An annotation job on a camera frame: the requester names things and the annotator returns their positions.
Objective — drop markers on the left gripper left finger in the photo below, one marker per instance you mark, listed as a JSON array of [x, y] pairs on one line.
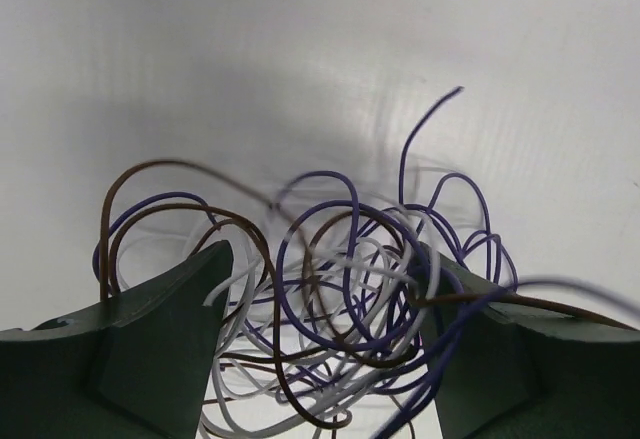
[[134, 366]]

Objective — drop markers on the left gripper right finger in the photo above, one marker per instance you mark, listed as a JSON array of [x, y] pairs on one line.
[[541, 370]]

